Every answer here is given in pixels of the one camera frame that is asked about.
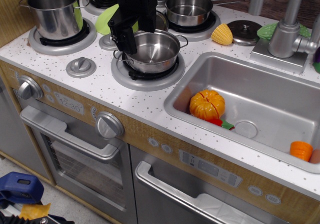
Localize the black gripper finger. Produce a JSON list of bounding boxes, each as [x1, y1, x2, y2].
[[111, 28, 137, 54]]

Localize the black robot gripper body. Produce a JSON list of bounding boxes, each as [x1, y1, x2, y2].
[[108, 0, 157, 41]]

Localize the front left stove burner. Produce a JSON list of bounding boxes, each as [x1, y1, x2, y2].
[[28, 18, 97, 56]]

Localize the stove burner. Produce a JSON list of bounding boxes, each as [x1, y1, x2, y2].
[[168, 11, 221, 42], [111, 51, 185, 92], [28, 18, 97, 56]]

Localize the front right stove burner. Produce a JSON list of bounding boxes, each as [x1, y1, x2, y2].
[[111, 51, 185, 92]]

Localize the back right stove burner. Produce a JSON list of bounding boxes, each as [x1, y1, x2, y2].
[[168, 11, 221, 42]]

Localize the grey stovetop knob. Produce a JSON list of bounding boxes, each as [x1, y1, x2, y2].
[[99, 34, 118, 51], [66, 57, 97, 78]]

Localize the green toy plate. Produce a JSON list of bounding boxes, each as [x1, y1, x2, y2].
[[95, 3, 139, 36]]

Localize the tall steel stock pot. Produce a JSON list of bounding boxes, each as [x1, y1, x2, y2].
[[19, 0, 84, 41]]

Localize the right oven dial knob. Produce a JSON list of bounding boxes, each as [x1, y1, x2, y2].
[[95, 111, 125, 139]]

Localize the oven dial knob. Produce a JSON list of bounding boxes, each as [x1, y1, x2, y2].
[[17, 75, 44, 100], [95, 111, 125, 139]]

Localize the yellow toy corn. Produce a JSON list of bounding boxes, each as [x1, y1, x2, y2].
[[211, 24, 233, 45]]

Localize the orange toy pumpkin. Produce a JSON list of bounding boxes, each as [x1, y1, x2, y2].
[[189, 89, 226, 121]]

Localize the left oven dial knob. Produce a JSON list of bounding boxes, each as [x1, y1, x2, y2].
[[17, 75, 44, 100]]

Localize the steel pot lid with knob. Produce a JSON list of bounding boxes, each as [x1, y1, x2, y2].
[[227, 20, 262, 46]]

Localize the red toy pepper piece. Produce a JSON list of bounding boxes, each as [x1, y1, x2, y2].
[[208, 119, 235, 130]]

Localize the green toy vegetable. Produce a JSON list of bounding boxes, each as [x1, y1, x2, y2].
[[257, 23, 311, 41]]

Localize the toy oven door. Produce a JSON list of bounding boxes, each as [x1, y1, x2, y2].
[[20, 105, 138, 223]]

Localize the silver toy faucet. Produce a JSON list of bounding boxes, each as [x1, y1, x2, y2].
[[250, 0, 320, 74]]

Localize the toy dishwasher door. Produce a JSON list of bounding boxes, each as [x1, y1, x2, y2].
[[131, 147, 301, 223]]

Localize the silver toy sink basin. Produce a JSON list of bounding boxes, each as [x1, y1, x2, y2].
[[164, 52, 320, 173]]

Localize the blue clamp tool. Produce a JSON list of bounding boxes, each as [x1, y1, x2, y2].
[[0, 171, 75, 224]]

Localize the yellow cloth scrap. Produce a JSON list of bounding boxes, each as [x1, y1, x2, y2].
[[19, 203, 51, 220]]

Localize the orange toy carrot piece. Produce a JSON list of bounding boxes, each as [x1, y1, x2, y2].
[[289, 141, 313, 162]]

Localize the shallow steel two-handle pot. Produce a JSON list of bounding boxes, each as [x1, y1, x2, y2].
[[115, 30, 189, 74]]

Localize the steel saucepan with long handle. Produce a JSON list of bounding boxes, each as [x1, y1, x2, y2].
[[165, 0, 244, 27]]

